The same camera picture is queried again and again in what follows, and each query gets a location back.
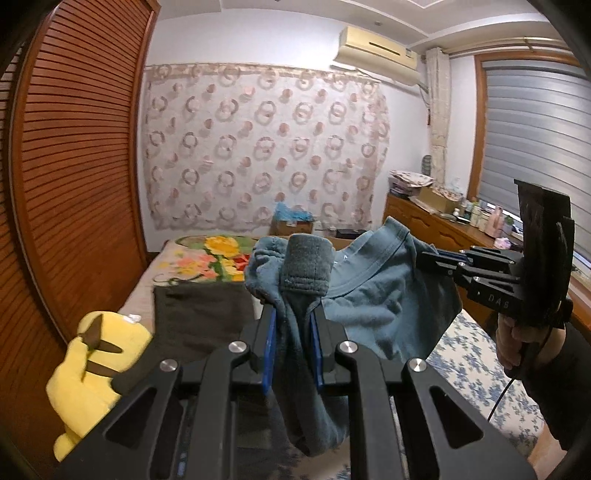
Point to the cream lace curtain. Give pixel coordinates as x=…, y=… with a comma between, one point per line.
x=437, y=115

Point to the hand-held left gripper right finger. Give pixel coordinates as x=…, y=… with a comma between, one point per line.
x=316, y=355

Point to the small potted plant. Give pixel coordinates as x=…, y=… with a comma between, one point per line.
x=509, y=226

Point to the person's right hand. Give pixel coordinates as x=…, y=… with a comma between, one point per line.
x=510, y=339

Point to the open cardboard box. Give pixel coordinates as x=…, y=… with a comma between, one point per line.
x=436, y=199

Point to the colourful flower blanket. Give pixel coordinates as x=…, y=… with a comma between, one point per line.
x=217, y=247

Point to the wooden window frame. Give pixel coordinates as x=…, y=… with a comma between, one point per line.
x=480, y=138

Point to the flat black box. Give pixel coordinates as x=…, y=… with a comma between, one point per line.
x=352, y=232

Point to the group of cosmetic bottles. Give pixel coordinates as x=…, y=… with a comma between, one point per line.
x=473, y=214

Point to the yellow plush toy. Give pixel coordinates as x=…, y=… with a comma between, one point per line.
x=92, y=369

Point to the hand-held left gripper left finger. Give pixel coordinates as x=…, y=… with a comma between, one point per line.
x=268, y=350

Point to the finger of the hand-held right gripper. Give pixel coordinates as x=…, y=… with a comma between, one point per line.
x=448, y=266
x=480, y=256

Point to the cream air conditioner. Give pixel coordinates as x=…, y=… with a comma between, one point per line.
x=376, y=53

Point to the wooden cabinet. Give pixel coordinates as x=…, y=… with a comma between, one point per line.
x=443, y=228

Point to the teal cotton shirt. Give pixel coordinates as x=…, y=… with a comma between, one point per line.
x=369, y=295

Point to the person's right forearm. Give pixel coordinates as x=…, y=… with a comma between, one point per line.
x=563, y=383

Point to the dark grey folded cloth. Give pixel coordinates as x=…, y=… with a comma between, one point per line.
x=198, y=318

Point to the wooden louvre wardrobe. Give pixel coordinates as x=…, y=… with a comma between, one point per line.
x=78, y=161

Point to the circle patterned curtain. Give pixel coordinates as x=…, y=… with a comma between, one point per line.
x=258, y=147

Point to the pink bottle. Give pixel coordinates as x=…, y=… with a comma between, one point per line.
x=497, y=221

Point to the small grey fan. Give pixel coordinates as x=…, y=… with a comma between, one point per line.
x=428, y=164

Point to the stack of papers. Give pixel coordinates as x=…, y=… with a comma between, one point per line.
x=408, y=180

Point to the blue floral bed sheet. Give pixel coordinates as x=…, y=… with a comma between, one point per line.
x=461, y=369

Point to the pink tissue pack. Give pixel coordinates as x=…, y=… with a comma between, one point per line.
x=503, y=242

